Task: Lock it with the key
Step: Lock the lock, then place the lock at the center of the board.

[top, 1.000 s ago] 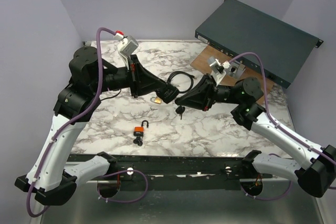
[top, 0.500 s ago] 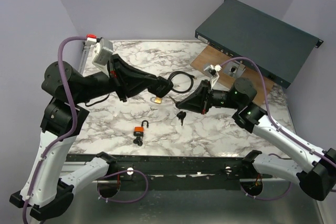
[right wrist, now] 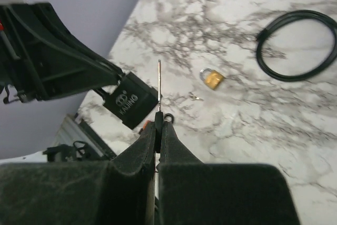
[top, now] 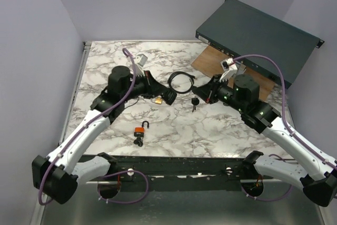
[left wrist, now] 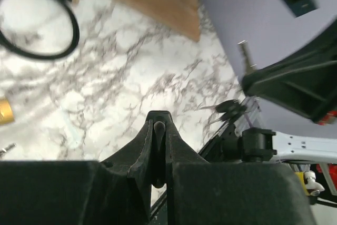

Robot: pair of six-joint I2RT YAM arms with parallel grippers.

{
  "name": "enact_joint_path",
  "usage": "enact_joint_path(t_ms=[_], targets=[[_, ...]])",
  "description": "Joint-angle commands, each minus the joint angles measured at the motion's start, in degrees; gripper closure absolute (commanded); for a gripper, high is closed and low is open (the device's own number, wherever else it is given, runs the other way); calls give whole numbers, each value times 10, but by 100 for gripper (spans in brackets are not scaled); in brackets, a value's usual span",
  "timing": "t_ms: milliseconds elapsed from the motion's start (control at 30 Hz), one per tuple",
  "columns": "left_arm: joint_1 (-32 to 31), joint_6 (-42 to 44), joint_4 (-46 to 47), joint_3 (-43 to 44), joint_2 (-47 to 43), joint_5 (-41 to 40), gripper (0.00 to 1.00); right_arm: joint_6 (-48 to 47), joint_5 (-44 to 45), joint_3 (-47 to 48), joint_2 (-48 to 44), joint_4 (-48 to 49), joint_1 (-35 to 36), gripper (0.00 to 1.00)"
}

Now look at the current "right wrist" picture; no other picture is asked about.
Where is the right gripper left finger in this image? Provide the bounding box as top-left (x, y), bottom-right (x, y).
top-left (1, 122), bottom-right (155, 224)

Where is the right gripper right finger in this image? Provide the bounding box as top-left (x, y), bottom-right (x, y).
top-left (158, 122), bottom-right (300, 224)

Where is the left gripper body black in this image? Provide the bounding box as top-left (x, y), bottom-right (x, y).
top-left (1, 2), bottom-right (53, 104)

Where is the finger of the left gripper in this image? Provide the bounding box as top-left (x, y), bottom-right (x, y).
top-left (31, 3), bottom-right (124, 78)
top-left (36, 66), bottom-right (118, 101)

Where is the black padlock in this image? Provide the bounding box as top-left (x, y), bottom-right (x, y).
top-left (94, 72), bottom-right (158, 130)

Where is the black padlock key bunch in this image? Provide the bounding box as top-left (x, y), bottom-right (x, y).
top-left (154, 60), bottom-right (168, 154)

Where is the brass padlock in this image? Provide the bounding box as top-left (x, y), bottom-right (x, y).
top-left (200, 68), bottom-right (225, 90)

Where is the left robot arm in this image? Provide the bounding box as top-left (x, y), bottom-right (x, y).
top-left (1, 0), bottom-right (124, 104)

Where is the black mounting rail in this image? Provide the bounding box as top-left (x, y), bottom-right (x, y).
top-left (43, 115), bottom-right (117, 162)

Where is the black coiled cable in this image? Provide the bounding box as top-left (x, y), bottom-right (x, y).
top-left (255, 9), bottom-right (337, 82)

